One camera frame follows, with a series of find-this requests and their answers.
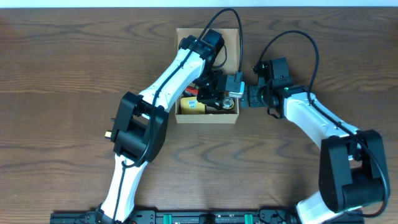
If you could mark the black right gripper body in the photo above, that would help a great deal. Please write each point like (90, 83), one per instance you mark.
(245, 97)

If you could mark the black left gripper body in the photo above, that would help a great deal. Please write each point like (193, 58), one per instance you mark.
(207, 94)

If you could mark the red black stapler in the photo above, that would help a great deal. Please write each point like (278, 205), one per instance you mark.
(191, 91)

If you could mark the yellow sticky note pad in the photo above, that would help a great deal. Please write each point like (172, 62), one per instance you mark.
(190, 105)

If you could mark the brown cardboard box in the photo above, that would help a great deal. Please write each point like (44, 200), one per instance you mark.
(212, 116)

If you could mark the correction tape dispenser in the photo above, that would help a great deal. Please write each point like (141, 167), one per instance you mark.
(228, 103)

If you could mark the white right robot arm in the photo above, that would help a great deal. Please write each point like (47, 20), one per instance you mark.
(353, 171)

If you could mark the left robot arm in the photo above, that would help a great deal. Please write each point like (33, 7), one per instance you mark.
(140, 125)

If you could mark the yellow highlighter marker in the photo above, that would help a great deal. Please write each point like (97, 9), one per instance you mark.
(107, 134)

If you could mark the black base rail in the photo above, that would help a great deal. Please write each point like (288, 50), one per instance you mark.
(153, 217)

